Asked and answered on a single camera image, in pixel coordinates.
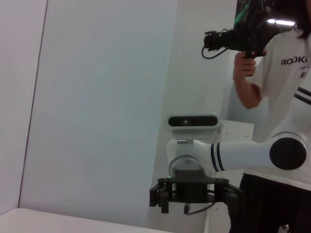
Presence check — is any ceiling light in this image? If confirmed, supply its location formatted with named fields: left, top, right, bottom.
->
left=267, top=18, right=296, bottom=25

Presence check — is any gripper cable with plug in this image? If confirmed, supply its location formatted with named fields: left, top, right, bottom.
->
left=183, top=200, right=217, bottom=216

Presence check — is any bare person hand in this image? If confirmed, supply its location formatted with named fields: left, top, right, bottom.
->
left=232, top=51, right=258, bottom=80

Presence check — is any bare person forearm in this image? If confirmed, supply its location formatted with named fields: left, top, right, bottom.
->
left=233, top=72, right=263, bottom=110

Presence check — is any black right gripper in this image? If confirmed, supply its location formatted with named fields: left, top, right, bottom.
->
left=149, top=169, right=246, bottom=214

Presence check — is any white metal cabinet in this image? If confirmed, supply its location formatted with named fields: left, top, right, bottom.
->
left=204, top=118, right=255, bottom=233

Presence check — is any person in white T-shirt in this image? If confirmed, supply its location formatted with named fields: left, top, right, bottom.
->
left=228, top=0, right=311, bottom=233

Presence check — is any black handheld video camera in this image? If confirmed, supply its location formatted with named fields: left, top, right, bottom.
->
left=201, top=0, right=303, bottom=78

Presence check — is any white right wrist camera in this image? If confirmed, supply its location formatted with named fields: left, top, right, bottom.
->
left=164, top=113, right=221, bottom=144

